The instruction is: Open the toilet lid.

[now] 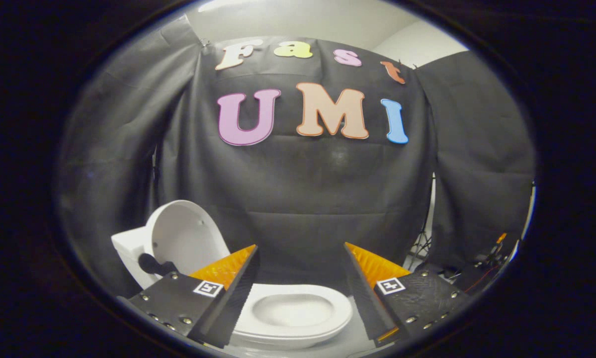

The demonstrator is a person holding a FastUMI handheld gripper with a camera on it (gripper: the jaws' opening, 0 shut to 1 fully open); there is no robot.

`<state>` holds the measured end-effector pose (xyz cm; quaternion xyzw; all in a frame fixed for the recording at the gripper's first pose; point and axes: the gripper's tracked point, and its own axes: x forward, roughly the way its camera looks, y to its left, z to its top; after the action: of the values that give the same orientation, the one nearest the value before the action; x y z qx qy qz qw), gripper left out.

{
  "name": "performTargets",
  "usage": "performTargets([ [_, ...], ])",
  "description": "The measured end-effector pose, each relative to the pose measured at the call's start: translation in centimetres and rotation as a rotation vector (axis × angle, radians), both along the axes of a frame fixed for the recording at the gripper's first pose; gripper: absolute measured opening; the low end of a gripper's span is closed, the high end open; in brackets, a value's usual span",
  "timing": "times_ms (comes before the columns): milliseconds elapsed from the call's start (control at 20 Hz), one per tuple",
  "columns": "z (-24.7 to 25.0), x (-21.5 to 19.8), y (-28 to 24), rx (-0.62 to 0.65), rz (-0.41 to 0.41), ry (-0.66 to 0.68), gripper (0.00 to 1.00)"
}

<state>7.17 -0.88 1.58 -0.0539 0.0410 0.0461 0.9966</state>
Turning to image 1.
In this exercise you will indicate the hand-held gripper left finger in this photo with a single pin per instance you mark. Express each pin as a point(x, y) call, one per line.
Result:
point(233, 303)

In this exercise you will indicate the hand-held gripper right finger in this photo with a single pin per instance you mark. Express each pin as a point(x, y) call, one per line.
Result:
point(365, 298)

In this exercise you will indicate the white toilet lid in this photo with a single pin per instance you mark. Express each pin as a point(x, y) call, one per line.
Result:
point(188, 233)

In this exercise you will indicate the black tripod stand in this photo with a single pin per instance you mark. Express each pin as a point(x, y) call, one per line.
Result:
point(422, 243)

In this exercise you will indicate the black backdrop cloth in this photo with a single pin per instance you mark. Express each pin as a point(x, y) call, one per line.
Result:
point(302, 199)
point(481, 164)
point(114, 159)

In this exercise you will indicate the black equipment box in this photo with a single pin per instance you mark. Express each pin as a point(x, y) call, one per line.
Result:
point(481, 276)

